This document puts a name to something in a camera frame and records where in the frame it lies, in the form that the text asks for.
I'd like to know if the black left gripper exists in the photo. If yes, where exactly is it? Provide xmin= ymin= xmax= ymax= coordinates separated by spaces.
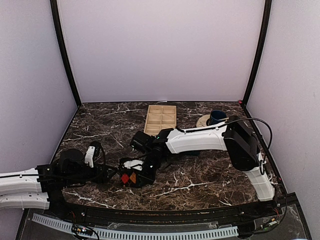
xmin=64 ymin=162 xmax=118 ymax=186

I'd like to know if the black red yellow argyle sock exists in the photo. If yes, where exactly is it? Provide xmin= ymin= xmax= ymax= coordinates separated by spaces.
xmin=119 ymin=168 xmax=147 ymax=188

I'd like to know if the dark green sock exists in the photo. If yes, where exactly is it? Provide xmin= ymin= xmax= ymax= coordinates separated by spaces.
xmin=172 ymin=150 xmax=201 ymax=157

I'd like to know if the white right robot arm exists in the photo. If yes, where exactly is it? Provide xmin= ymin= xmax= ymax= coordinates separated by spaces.
xmin=123 ymin=116 xmax=275 ymax=217

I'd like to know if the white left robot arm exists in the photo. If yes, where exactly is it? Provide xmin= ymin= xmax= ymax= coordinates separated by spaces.
xmin=0 ymin=146 xmax=118 ymax=218

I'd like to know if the wooden compartment tray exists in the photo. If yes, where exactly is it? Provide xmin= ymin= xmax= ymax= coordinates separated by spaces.
xmin=143 ymin=105 xmax=177 ymax=136

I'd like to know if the beige ceramic plate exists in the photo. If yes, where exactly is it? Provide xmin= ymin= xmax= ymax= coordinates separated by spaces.
xmin=196 ymin=114 xmax=211 ymax=128

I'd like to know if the blue enamel mug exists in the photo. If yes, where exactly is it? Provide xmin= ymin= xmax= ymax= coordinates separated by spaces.
xmin=209 ymin=110 xmax=227 ymax=125

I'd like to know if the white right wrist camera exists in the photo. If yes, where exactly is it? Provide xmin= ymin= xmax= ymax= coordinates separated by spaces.
xmin=122 ymin=159 xmax=144 ymax=171

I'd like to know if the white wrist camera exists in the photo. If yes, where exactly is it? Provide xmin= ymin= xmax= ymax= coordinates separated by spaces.
xmin=122 ymin=159 xmax=144 ymax=171
xmin=84 ymin=146 xmax=96 ymax=168

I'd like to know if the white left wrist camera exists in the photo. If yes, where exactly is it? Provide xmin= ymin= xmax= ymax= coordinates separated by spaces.
xmin=84 ymin=146 xmax=96 ymax=168

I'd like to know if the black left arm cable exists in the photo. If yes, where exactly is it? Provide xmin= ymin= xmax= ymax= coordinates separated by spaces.
xmin=89 ymin=141 xmax=107 ymax=181

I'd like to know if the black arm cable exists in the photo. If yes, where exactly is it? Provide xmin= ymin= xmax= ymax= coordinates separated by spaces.
xmin=222 ymin=117 xmax=291 ymax=226
xmin=89 ymin=141 xmax=107 ymax=181

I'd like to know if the black front table rail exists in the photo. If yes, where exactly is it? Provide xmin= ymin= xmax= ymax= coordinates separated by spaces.
xmin=43 ymin=198 xmax=285 ymax=225

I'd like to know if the white slotted cable duct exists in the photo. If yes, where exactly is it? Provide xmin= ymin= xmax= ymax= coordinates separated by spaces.
xmin=31 ymin=213 xmax=239 ymax=240

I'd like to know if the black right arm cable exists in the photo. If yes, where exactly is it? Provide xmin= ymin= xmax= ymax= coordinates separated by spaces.
xmin=222 ymin=117 xmax=291 ymax=226

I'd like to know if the black left frame post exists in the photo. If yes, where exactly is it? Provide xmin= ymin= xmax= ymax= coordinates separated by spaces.
xmin=49 ymin=0 xmax=82 ymax=108

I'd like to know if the black frame post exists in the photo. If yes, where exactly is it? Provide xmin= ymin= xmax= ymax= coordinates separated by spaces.
xmin=49 ymin=0 xmax=82 ymax=108
xmin=242 ymin=0 xmax=273 ymax=108

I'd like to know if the black right frame post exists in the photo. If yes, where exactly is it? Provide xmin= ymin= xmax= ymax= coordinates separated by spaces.
xmin=242 ymin=0 xmax=273 ymax=108

